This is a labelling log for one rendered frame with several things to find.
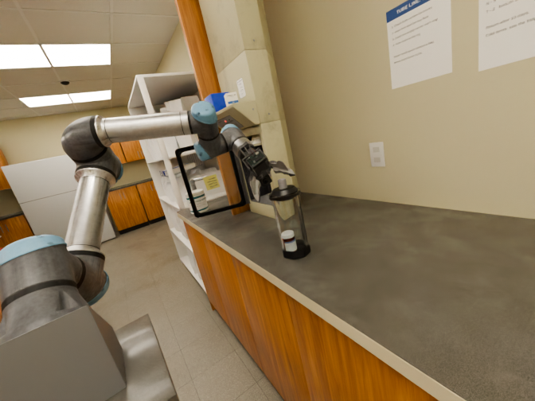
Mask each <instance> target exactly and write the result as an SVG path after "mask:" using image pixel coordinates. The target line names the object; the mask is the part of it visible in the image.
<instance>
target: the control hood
mask: <svg viewBox="0 0 535 401"><path fill-rule="evenodd" d="M216 113H217V121H218V120H220V119H223V118H224V117H226V116H228V115H230V116H231V117H233V118H234V119H235V120H236V121H237V122H238V123H240V124H241V125H243V126H244V127H241V128H239V129H240V130H243V129H245V128H248V127H252V126H255V125H258V124H260V119H259V115H258V111H257V107H256V101H255V100H253V101H248V102H242V103H232V104H231V105H229V106H227V107H225V108H224V109H222V110H220V111H218V112H216Z"/></svg>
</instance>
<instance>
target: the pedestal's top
mask: <svg viewBox="0 0 535 401"><path fill-rule="evenodd" d="M114 332H115V335H116V336H117V338H118V340H119V343H120V345H121V347H122V349H123V362H124V368H125V375H126V381H127V387H125V388H124V389H123V390H122V391H120V392H118V393H116V394H115V395H113V396H112V397H111V398H109V399H107V400H106V401H180V400H179V398H178V394H177V392H176V389H175V387H174V383H173V380H172V378H171V375H170V372H169V369H168V367H167V364H166V361H165V358H164V356H163V353H162V350H161V347H160V344H159V342H158V338H157V336H156V333H155V331H154V327H153V325H152V322H151V320H150V317H149V314H146V315H144V316H142V317H140V318H138V319H136V320H135V321H133V322H131V323H129V324H127V325H125V326H123V327H122V328H120V329H117V330H116V331H114Z"/></svg>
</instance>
